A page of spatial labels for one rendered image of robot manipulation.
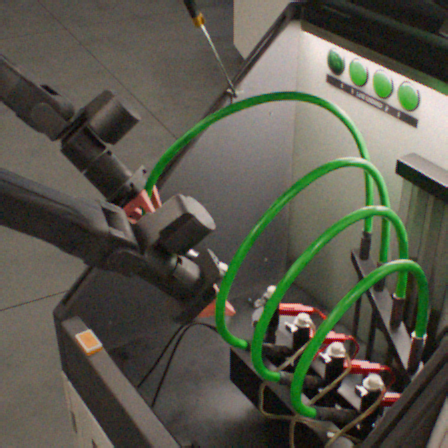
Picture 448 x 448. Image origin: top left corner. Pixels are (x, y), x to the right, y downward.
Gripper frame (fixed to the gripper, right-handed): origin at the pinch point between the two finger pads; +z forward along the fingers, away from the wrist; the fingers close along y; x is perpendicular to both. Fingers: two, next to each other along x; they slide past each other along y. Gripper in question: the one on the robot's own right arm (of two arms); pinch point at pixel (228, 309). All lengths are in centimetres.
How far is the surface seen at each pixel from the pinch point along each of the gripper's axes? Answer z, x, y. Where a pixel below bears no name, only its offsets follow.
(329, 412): 7.4, -20.6, 2.9
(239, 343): 0.7, -6.0, -1.4
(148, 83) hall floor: 142, 350, -31
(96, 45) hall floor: 132, 429, -45
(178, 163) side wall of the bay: -1.1, 36.4, 5.4
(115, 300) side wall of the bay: 7.1, 31.5, -22.7
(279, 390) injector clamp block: 17.1, -4.0, -5.7
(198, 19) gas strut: -17.3, 37.8, 26.8
